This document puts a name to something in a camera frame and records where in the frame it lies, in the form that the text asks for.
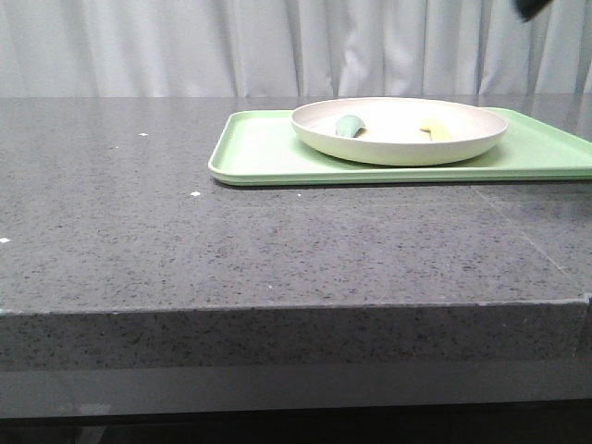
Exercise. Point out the beige round plate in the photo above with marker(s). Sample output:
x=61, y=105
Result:
x=392, y=136

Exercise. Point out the yellow plastic fork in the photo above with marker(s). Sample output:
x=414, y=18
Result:
x=435, y=129

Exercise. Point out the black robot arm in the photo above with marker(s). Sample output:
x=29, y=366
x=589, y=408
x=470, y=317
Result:
x=529, y=9

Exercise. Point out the light green serving tray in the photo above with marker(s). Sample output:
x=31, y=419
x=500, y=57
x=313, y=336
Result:
x=260, y=148

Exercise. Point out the pale green plastic spoon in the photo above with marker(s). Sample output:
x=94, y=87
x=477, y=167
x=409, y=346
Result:
x=349, y=126

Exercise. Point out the white pleated curtain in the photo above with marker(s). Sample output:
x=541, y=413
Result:
x=291, y=48

